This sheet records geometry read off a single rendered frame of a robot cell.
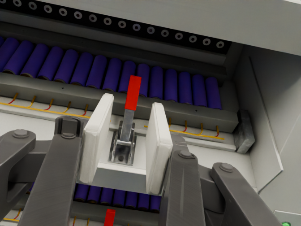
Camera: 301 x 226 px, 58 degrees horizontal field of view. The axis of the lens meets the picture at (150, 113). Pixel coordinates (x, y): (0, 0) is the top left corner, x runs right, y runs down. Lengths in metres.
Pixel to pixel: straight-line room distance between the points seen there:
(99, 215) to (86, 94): 0.20
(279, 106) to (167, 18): 0.16
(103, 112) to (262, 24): 0.16
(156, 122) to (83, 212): 0.31
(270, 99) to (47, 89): 0.26
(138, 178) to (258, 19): 0.20
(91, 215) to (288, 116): 0.30
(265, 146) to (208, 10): 0.17
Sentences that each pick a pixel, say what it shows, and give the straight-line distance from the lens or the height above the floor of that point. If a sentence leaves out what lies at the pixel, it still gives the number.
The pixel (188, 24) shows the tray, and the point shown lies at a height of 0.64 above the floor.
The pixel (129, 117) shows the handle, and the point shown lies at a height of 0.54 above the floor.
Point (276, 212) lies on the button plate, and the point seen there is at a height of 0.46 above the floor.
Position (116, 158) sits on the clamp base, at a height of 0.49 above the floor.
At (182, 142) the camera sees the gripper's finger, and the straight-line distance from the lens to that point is 0.16.
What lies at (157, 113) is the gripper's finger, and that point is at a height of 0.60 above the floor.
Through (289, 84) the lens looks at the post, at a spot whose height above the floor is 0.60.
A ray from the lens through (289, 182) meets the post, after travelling 0.34.
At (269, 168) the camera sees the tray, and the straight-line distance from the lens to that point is 0.32.
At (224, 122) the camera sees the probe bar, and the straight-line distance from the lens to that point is 0.35.
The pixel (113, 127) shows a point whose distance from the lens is 0.32.
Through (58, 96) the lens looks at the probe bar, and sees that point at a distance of 0.34.
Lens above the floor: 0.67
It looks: 27 degrees down
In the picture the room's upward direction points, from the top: 13 degrees clockwise
